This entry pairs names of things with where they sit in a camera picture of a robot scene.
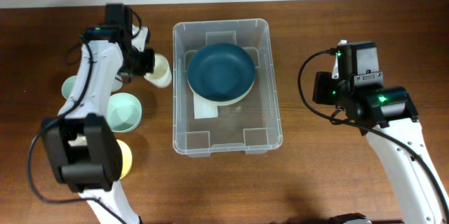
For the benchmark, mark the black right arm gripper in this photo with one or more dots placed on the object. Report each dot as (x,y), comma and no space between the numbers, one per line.
(322,81)

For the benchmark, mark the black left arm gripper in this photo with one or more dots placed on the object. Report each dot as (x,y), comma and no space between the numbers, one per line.
(148,67)

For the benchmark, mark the cream plastic cup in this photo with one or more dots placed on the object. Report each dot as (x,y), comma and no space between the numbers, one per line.
(162,76)

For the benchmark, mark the green plastic bowl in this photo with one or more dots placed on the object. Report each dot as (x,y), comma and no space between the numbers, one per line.
(124,112)

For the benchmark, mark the green plastic cup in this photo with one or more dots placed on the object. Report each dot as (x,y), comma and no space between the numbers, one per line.
(68,86)

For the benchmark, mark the blue plastic bowl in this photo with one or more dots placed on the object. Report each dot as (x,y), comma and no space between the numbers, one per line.
(221,72)

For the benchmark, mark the yellow plastic bowl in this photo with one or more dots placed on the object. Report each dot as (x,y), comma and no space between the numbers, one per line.
(127,158)

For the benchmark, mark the clear plastic storage container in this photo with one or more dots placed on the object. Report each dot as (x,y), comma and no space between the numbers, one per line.
(252,125)

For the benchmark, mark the beige bowl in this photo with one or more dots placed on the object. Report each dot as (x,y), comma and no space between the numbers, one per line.
(221,90)
(222,103)

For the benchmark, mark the grey translucent plastic cup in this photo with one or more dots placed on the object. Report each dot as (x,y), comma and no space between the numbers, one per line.
(117,83)

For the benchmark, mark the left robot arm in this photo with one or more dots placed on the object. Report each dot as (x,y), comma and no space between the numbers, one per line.
(81,147)

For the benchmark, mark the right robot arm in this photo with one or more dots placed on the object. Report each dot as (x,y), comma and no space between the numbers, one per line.
(389,121)

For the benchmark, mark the white label in container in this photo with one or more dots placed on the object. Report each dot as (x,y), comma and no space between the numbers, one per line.
(204,109)

